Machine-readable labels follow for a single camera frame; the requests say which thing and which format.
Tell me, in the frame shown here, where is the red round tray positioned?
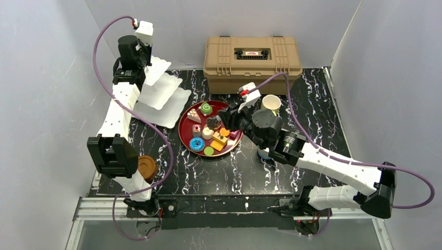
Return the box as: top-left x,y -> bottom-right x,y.
178,101 -> 243,157

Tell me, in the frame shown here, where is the white three-tier dessert stand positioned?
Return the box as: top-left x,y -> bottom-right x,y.
133,56 -> 191,129

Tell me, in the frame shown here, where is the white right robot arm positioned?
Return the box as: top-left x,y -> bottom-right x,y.
217,104 -> 396,219

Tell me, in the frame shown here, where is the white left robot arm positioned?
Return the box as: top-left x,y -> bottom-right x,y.
87,35 -> 152,202

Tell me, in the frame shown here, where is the pink cake with cherry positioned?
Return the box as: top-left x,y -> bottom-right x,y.
229,130 -> 240,140

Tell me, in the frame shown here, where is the orange round cookie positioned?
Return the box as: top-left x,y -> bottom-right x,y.
219,128 -> 230,138

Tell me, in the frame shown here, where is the chocolate glazed donut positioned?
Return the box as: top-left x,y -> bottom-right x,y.
206,116 -> 222,130

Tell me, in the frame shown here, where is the white round cream puff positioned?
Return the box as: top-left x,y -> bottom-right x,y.
201,127 -> 214,140

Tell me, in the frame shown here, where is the orange square cake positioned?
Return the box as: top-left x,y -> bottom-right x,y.
210,140 -> 225,152

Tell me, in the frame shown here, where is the green swirl roll cake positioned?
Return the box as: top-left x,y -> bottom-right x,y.
199,102 -> 213,117

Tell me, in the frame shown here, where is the pale green ceramic mug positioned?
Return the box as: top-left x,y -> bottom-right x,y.
261,94 -> 281,116

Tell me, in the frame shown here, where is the green round macaron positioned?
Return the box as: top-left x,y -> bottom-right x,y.
203,146 -> 215,156

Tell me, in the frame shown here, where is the white mug blue base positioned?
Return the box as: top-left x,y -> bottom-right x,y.
257,148 -> 272,160

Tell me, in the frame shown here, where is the blue sprinkled donut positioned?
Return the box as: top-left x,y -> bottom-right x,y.
189,137 -> 205,152

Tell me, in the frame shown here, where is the tan plastic toolbox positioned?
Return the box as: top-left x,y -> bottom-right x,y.
203,36 -> 303,95

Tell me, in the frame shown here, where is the brown wooden coaster stack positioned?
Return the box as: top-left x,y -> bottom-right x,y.
138,155 -> 158,183

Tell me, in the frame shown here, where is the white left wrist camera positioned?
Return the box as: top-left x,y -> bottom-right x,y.
134,19 -> 154,46

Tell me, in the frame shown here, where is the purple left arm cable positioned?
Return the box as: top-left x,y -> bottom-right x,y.
92,15 -> 175,241

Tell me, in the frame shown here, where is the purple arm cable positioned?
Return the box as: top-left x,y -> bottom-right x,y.
92,15 -> 175,241
248,72 -> 436,210

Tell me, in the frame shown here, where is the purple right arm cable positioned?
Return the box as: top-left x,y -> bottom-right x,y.
248,72 -> 436,210

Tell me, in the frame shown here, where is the black base frame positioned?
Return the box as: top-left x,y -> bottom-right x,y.
74,193 -> 346,231

